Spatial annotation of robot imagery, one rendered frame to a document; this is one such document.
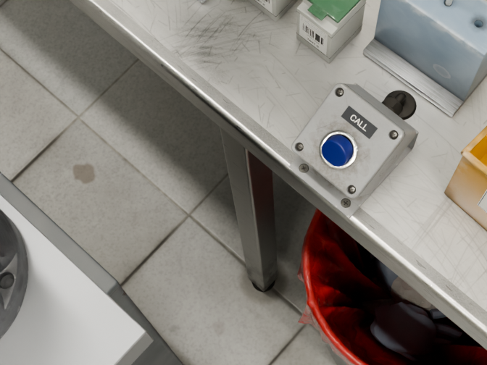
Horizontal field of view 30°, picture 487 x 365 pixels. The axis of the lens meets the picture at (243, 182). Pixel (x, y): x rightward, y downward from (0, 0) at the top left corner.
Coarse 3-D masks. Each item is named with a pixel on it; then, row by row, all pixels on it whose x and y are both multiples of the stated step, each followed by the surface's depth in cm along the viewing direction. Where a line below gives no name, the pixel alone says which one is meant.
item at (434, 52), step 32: (384, 0) 76; (416, 0) 73; (480, 0) 73; (384, 32) 80; (416, 32) 76; (448, 32) 73; (480, 32) 72; (384, 64) 82; (416, 64) 81; (448, 64) 77; (480, 64) 73; (448, 96) 80
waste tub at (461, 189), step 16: (480, 144) 71; (464, 160) 70; (480, 160) 78; (464, 176) 72; (480, 176) 70; (448, 192) 77; (464, 192) 75; (480, 192) 72; (464, 208) 77; (480, 208) 74; (480, 224) 77
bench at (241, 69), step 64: (128, 0) 86; (192, 0) 86; (192, 64) 84; (256, 64) 83; (320, 64) 83; (256, 128) 81; (448, 128) 80; (256, 192) 111; (384, 192) 79; (256, 256) 140; (384, 256) 78; (448, 256) 77
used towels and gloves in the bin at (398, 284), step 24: (384, 264) 143; (384, 288) 146; (408, 288) 142; (384, 312) 140; (408, 312) 139; (432, 312) 140; (384, 336) 140; (408, 336) 139; (432, 336) 139; (456, 336) 141
